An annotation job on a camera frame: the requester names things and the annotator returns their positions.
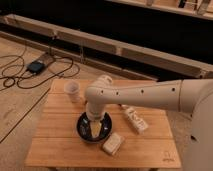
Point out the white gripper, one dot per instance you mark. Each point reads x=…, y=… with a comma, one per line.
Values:
x=95, y=113

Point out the dark ceramic bowl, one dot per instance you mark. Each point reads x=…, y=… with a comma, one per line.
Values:
x=84, y=129

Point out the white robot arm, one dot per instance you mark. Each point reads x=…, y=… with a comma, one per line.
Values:
x=194, y=96

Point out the beige folded sponge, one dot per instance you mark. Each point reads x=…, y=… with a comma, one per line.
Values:
x=113, y=143

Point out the wooden side table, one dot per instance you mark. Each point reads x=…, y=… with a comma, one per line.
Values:
x=65, y=138

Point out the long wooden beam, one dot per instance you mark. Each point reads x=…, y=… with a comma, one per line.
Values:
x=149, y=56

